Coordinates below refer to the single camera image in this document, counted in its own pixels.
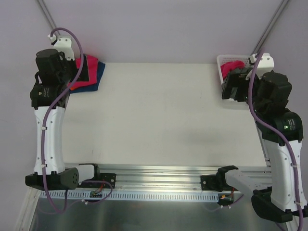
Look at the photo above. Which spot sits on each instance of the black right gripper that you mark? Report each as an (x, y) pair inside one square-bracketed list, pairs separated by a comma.
[(231, 84)]

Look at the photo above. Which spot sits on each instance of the magenta t shirt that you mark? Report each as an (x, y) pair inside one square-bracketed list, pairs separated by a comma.
[(230, 66), (88, 74)]

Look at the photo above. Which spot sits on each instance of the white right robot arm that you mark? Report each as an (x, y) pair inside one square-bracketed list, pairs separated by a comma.
[(252, 80)]

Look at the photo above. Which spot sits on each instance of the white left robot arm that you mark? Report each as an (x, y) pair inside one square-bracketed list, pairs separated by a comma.
[(49, 98)]

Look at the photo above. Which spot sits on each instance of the magenta t shirt in basket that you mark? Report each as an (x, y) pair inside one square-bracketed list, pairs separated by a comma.
[(230, 66)]

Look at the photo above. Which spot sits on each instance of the white plastic laundry basket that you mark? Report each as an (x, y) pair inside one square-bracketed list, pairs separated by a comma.
[(222, 59)]

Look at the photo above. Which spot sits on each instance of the folded blue t shirt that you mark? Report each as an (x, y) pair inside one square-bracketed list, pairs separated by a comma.
[(93, 87)]

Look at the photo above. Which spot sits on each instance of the right corner metal post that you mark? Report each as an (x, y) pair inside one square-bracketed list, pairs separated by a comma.
[(283, 5)]

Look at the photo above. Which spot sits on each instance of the corner metal post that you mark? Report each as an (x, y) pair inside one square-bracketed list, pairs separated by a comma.
[(283, 5), (46, 13)]

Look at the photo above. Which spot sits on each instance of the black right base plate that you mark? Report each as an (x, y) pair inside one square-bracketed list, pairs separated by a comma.
[(211, 183)]

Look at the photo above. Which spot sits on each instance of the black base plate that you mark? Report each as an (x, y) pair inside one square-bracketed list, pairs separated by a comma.
[(211, 183), (100, 180)]

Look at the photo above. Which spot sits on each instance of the aluminium mounting rail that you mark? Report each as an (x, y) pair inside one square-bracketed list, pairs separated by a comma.
[(156, 177)]

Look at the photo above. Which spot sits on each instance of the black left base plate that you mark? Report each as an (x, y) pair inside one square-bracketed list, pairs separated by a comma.
[(100, 180)]

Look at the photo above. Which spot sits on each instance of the white slotted cable duct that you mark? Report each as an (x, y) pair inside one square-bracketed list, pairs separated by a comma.
[(144, 196)]

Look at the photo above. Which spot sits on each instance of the left corner metal post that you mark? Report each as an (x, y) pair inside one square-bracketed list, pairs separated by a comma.
[(46, 13)]

